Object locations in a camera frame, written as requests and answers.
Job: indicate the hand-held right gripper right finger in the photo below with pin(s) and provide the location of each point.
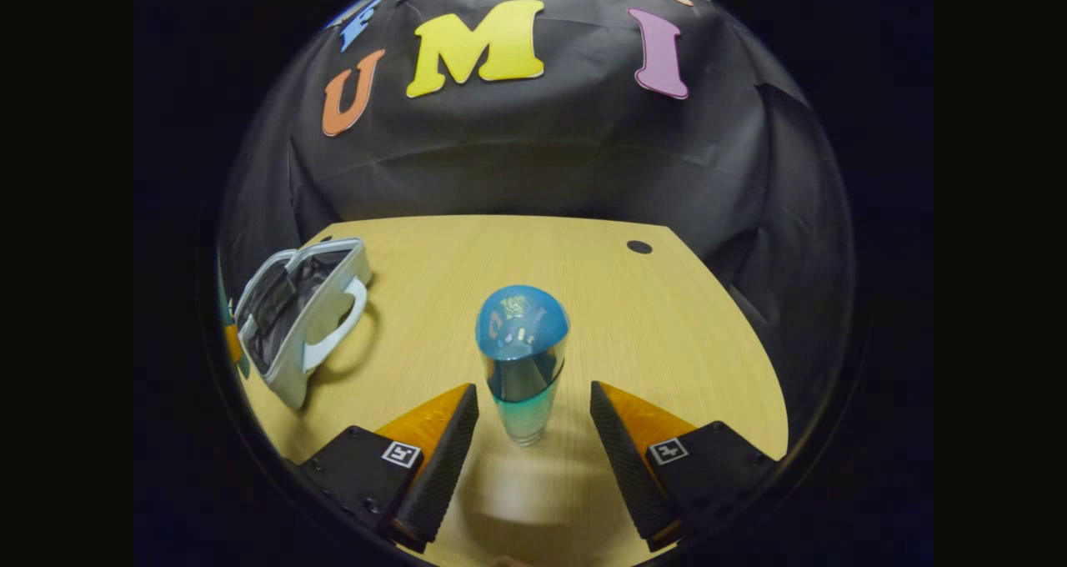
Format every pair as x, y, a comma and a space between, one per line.
629, 475

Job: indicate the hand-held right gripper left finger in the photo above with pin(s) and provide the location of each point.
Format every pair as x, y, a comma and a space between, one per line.
442, 475

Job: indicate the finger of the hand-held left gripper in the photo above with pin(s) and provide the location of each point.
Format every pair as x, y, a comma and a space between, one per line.
232, 343

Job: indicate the light blue suitcase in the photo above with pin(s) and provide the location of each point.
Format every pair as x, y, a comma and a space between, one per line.
288, 308

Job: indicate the blue cap skin care bottle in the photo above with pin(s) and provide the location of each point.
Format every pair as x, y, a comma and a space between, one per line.
523, 333

